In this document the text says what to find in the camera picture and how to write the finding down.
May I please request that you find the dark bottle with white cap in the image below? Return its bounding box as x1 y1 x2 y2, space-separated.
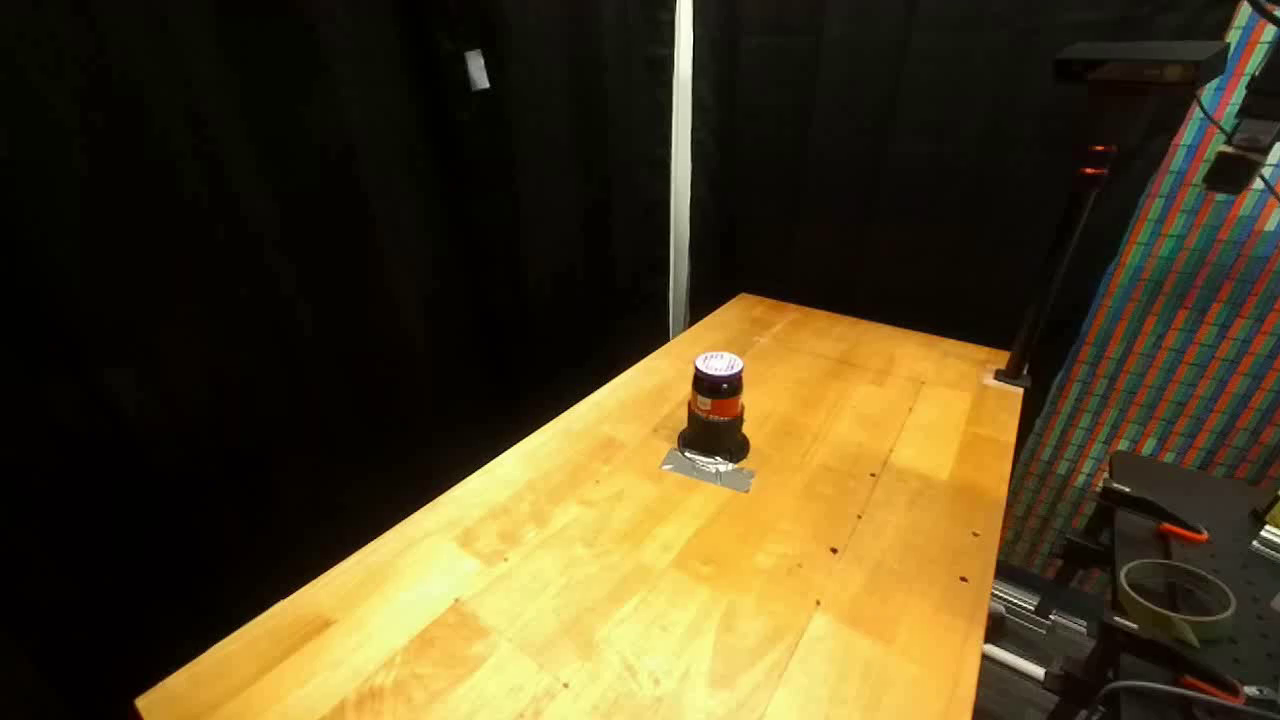
679 354 748 464

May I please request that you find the grey tape patch under bottle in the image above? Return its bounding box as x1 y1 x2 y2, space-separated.
664 447 757 493

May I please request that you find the small white tag on curtain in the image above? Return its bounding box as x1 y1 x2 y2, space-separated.
464 47 494 92

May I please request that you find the white vertical pole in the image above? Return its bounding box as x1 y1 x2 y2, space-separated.
664 0 695 335

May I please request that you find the black curtain backdrop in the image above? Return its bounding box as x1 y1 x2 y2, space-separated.
0 0 1237 720

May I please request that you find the colourful striped woven cloth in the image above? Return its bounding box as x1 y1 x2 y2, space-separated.
1002 0 1280 570

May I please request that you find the black tripod stand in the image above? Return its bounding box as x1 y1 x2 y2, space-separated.
996 42 1230 387

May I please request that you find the roll of beige tape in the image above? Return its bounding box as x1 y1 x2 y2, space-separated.
1116 558 1241 647

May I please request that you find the black side cart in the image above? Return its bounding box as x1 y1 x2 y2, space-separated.
973 451 1280 720

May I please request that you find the orange handled clamp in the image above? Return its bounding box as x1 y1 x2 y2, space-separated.
1102 483 1214 543

